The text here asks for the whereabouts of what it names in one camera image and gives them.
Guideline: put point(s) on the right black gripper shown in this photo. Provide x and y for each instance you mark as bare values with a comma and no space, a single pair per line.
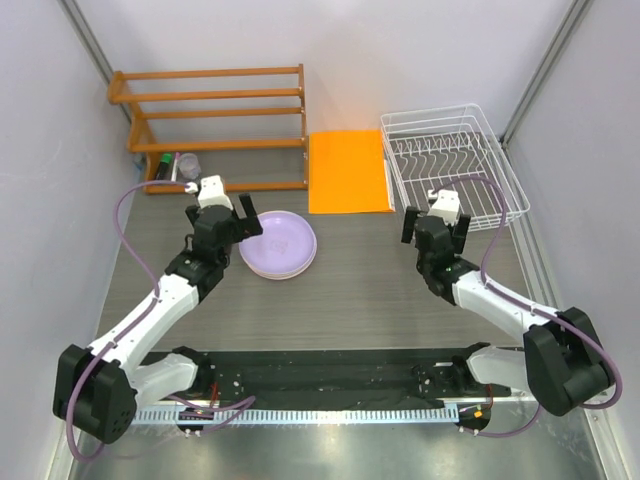
458,235

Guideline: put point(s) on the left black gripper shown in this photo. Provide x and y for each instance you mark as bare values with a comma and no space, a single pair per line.
252,226

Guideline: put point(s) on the purple plate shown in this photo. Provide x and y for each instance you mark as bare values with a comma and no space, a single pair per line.
287,242

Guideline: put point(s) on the pink plate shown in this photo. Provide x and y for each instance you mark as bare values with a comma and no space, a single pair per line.
285,276

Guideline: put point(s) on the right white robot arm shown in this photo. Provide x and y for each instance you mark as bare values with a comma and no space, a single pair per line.
561,361

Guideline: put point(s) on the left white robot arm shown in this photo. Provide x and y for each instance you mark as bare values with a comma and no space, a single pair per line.
100,388

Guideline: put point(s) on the wooden shelf rack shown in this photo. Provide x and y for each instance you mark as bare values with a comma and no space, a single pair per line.
142,140

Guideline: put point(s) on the clear plastic cup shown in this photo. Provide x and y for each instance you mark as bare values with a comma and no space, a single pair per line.
189,166

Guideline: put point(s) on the green highlighter marker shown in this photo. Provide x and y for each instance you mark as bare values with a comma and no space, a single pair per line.
163,166

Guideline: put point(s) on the pink white marker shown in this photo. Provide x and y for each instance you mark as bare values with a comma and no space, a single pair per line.
175,167

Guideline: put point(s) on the orange folder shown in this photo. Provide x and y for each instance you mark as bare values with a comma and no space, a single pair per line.
348,173

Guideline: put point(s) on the left controller board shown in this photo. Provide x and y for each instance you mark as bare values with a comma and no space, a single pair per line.
193,421

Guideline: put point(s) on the controller board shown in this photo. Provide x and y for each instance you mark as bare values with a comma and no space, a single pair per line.
473,419
193,421

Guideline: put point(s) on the right controller board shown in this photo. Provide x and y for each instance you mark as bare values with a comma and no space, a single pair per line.
473,419

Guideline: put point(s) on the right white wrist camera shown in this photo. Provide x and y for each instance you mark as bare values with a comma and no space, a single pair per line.
444,204

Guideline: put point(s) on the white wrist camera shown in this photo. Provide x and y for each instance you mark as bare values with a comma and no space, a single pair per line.
209,191
444,204

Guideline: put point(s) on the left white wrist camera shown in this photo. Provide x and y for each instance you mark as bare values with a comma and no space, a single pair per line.
209,191

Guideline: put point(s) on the white wire dish rack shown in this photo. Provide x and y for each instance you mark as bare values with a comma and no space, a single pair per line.
425,149

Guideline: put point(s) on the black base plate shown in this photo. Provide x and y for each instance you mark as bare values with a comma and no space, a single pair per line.
340,380

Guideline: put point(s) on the perforated cable duct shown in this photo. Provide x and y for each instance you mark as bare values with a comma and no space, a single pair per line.
167,415

